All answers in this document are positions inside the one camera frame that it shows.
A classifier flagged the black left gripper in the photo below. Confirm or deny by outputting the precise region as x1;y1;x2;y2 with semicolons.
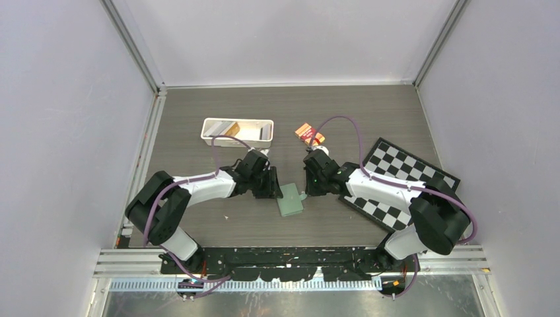
249;166;282;199

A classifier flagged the mint green card holder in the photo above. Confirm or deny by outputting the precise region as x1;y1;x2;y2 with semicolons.
277;183;307;217

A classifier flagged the white rectangular plastic tray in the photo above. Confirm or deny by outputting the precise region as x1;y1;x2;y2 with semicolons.
200;118;275;149

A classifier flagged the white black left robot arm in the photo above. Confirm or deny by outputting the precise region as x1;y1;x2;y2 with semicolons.
125;149;283;273

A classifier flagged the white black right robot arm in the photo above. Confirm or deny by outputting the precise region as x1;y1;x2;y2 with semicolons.
303;149;475;271

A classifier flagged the gold card in tray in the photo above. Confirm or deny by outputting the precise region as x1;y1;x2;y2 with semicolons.
222;122;241;137

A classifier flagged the grey credit card stack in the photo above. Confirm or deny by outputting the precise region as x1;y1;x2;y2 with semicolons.
206;121;235;137

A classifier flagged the red orange small box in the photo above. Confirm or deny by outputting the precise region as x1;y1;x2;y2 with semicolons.
295;123;326;146

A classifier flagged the black white chessboard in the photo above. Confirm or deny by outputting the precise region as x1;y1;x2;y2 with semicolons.
339;137;461;232

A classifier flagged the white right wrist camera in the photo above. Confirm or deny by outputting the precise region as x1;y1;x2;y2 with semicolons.
306;145;330;155

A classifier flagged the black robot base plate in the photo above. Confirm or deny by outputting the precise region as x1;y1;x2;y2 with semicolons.
159;246;419;282

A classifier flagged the aluminium frame rail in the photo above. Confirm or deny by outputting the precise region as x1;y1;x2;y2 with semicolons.
94;245;491;296

